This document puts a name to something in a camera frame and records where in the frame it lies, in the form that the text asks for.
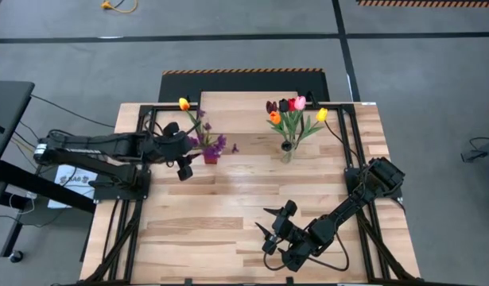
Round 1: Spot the yellow-orange artificial tulip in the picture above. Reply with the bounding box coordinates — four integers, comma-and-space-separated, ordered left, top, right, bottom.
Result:
178, 97, 209, 154

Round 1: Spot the black desk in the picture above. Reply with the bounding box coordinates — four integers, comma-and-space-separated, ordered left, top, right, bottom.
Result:
0, 80, 98, 263

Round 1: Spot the purple artificial flower bunch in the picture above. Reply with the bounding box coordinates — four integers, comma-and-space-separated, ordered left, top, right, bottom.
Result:
187, 107, 240, 160

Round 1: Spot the yellow floor cable with plug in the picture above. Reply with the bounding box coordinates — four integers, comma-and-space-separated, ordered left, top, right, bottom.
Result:
100, 0, 139, 14

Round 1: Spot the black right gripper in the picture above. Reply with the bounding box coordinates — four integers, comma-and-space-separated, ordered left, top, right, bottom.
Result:
254, 199, 299, 256

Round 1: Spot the orange artificial tulip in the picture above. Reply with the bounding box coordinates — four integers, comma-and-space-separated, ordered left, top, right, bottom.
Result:
266, 110, 291, 146

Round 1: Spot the floor mat with hazard stripe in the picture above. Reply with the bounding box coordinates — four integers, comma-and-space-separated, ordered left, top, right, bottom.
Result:
355, 0, 489, 8

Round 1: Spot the white printed paper sheet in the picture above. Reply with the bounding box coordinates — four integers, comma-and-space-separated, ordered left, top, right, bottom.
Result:
47, 161, 103, 210

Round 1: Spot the clear glass vase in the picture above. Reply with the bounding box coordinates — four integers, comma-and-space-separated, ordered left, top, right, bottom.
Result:
281, 141, 295, 165

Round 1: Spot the wooden shelf with black legs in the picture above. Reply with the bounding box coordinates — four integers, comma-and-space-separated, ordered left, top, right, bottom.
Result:
195, 89, 305, 151

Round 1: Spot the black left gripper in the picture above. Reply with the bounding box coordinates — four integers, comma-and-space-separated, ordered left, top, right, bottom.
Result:
142, 122, 205, 183

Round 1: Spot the black floor mat striped edge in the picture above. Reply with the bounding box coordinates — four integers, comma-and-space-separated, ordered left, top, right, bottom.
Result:
158, 68, 332, 103

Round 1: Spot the black floor equipment with cable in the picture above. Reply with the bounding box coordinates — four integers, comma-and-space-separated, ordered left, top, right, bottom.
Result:
460, 136, 489, 164

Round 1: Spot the yellow artificial tulip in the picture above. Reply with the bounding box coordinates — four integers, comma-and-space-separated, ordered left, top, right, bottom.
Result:
291, 107, 329, 148

